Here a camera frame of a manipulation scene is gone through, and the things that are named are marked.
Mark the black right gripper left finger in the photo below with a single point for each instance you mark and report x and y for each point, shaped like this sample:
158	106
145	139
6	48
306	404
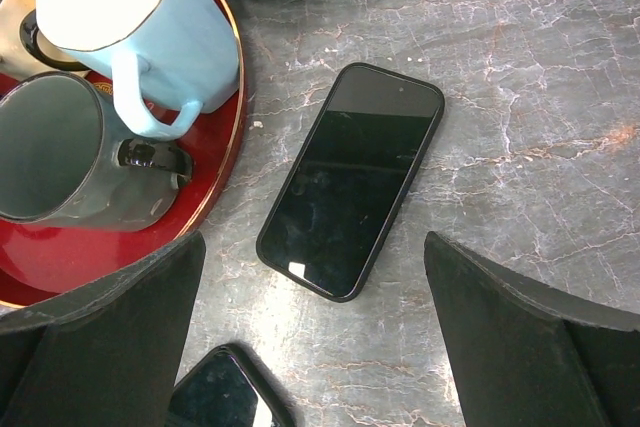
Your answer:
106	353

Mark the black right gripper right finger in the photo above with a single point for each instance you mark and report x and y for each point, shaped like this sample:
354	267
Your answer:
525	354

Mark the black phone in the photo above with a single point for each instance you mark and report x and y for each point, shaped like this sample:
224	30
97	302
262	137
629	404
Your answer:
227	388

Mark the round red tray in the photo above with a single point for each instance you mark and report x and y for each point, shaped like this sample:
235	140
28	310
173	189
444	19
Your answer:
40	262

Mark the grey-green ceramic mug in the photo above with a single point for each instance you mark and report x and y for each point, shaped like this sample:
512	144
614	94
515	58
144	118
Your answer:
68	160

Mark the small gold brown ornament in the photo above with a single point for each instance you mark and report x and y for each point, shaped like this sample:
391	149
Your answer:
105	87

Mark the cream ceramic mug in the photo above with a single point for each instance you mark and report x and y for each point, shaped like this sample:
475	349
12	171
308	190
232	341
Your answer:
25	51

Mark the light blue mug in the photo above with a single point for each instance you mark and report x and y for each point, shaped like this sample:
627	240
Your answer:
169	60

